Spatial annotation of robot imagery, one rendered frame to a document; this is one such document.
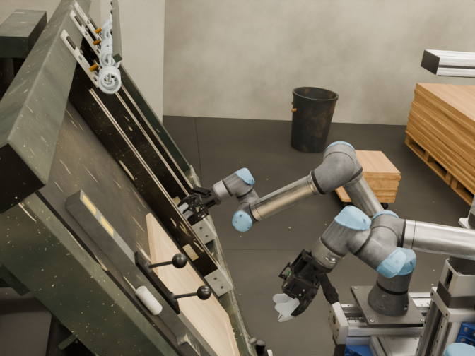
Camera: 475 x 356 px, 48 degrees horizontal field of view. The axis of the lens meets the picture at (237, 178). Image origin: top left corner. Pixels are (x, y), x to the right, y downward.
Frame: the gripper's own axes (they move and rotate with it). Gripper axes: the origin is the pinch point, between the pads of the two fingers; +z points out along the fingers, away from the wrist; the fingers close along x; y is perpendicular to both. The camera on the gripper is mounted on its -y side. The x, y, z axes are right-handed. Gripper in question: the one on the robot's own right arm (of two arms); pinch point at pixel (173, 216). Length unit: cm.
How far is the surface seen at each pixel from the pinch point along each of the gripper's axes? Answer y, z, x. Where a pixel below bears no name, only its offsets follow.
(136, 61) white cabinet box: -339, 16, 15
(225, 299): 14.1, -0.2, 38.0
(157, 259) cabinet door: 52, 0, -18
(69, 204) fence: 75, 0, -57
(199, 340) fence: 75, -2, -3
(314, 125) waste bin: -347, -112, 178
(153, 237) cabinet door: 39.8, 0.1, -18.5
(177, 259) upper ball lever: 79, -13, -32
